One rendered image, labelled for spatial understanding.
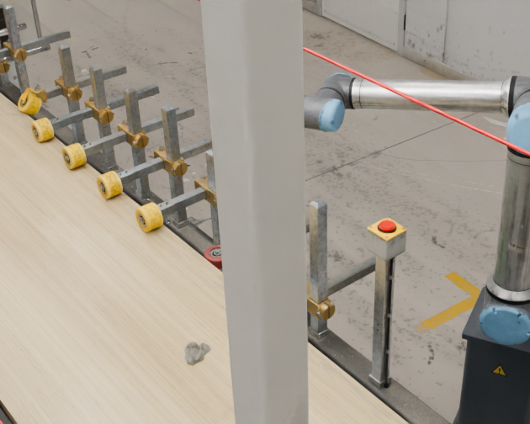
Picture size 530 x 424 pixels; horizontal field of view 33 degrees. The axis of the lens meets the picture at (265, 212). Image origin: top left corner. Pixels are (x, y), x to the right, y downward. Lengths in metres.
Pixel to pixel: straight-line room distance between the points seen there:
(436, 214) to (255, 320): 3.79
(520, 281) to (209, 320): 0.86
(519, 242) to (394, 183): 2.25
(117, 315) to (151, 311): 0.09
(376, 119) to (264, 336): 4.61
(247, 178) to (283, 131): 0.04
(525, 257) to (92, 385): 1.19
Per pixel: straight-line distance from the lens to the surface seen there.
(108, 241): 2.77
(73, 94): 3.58
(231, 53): 0.57
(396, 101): 2.50
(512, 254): 2.50
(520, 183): 2.37
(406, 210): 4.46
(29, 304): 2.59
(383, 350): 2.42
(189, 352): 2.31
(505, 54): 5.39
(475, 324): 2.89
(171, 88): 5.73
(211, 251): 2.66
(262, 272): 0.65
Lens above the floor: 2.48
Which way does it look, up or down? 34 degrees down
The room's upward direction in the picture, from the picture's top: 3 degrees counter-clockwise
